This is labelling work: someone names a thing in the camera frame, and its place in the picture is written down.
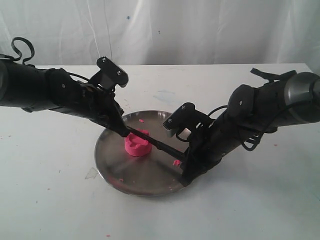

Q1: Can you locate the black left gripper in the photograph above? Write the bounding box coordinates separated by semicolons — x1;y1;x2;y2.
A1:
69;82;131;137

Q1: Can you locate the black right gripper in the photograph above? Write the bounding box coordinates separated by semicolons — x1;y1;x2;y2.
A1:
180;111;250;187

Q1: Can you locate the black kitchen knife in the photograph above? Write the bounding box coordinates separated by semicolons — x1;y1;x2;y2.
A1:
127;126;184;161

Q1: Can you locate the pink dough piece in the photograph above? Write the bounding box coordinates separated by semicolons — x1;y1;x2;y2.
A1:
124;132;153;157

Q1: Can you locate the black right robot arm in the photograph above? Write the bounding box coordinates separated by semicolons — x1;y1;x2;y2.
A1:
179;71;320;187

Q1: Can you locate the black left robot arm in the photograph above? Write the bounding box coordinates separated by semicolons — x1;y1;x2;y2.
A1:
0;57;130;137

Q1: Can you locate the pink crumb near knife lower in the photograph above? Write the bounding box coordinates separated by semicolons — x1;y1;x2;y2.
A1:
172;159;181;167

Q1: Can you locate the round stainless steel plate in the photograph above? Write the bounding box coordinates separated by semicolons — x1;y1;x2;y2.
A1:
94;110;188;197

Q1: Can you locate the white backdrop curtain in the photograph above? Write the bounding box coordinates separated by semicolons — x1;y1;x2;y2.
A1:
0;0;320;71

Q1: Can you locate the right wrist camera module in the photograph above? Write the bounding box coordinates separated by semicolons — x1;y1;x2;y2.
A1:
162;102;214;138

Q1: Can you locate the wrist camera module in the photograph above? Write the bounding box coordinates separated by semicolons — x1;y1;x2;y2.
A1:
88;56;129;91
162;102;214;138

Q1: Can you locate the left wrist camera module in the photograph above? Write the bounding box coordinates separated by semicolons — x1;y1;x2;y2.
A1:
88;56;129;91

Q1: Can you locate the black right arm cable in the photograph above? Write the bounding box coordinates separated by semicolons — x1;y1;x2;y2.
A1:
207;67;298;152

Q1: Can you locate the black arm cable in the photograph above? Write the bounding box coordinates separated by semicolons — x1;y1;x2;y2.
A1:
0;37;91;83
207;67;298;152

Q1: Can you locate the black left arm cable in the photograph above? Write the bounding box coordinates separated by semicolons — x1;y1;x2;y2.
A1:
0;37;91;83

